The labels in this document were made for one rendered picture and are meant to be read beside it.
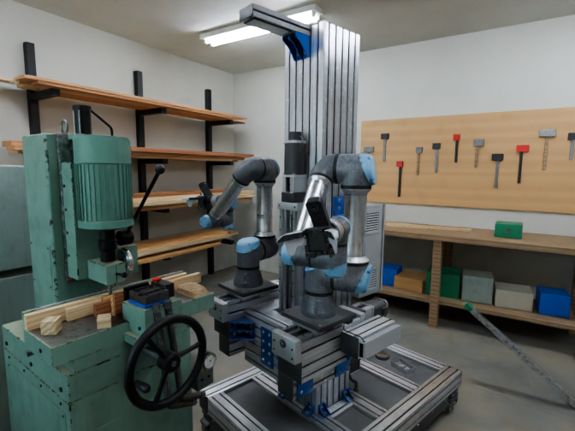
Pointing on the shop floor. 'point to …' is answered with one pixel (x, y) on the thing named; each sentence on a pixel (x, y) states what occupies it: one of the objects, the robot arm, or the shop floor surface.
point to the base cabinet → (90, 404)
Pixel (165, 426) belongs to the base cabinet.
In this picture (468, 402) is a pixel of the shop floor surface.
